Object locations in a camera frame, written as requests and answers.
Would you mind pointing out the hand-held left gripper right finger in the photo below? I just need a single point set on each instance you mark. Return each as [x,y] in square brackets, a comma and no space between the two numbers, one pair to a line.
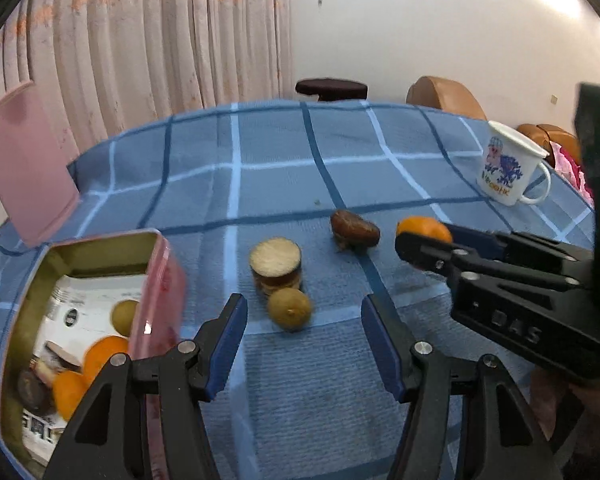
[382,355]

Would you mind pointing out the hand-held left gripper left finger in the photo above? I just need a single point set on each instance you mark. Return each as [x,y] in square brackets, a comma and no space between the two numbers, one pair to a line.
[227,355]

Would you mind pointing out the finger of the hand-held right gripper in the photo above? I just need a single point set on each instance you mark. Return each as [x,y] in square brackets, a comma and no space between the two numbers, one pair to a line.
[425,251]
[475,238]

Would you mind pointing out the small orange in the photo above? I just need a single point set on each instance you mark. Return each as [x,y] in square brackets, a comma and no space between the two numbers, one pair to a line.
[422,226]

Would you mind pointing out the yellow-brown round fruit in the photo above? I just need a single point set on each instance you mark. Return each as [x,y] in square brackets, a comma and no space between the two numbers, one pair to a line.
[290,309]
[125,318]

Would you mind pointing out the pink tin box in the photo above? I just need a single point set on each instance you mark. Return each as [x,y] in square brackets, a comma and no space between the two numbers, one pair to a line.
[162,285]

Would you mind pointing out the large orange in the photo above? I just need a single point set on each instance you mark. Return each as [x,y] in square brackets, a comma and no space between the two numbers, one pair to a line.
[107,355]

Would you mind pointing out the dark round fruit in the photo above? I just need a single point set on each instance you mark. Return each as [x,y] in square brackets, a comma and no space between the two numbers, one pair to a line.
[32,392]

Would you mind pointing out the person's right hand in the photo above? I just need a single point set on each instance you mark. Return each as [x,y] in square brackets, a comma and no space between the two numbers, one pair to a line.
[550,400]

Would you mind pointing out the brown oval fruit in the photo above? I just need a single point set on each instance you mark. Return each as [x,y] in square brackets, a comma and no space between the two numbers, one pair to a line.
[355,230]

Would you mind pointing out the white printed mug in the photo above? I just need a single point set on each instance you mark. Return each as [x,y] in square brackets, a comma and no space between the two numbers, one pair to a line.
[505,170]

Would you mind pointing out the cut brown cylinder piece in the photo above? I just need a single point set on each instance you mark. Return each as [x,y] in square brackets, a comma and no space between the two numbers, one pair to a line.
[276,262]

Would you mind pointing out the pink floral cloth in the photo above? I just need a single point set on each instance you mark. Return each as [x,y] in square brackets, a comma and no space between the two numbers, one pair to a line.
[572,170]

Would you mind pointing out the brown leather sofa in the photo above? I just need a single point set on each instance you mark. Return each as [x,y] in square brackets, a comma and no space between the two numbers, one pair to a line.
[550,135]

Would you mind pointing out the brown leather chair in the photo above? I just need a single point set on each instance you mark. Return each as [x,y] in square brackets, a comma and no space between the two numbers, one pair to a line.
[442,97]

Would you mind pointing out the white packet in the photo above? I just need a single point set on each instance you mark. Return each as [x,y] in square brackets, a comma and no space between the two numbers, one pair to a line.
[87,300]

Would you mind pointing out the blue plaid tablecloth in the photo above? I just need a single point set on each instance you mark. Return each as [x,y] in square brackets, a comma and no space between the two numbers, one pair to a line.
[280,160]

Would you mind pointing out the dark round stool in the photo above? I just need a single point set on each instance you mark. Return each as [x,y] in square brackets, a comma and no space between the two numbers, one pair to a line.
[330,88]

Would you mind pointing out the pink chair back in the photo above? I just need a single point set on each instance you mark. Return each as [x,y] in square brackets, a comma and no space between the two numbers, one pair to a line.
[27,170]

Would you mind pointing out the pink floral curtain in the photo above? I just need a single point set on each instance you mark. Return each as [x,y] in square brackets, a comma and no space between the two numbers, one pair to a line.
[155,35]

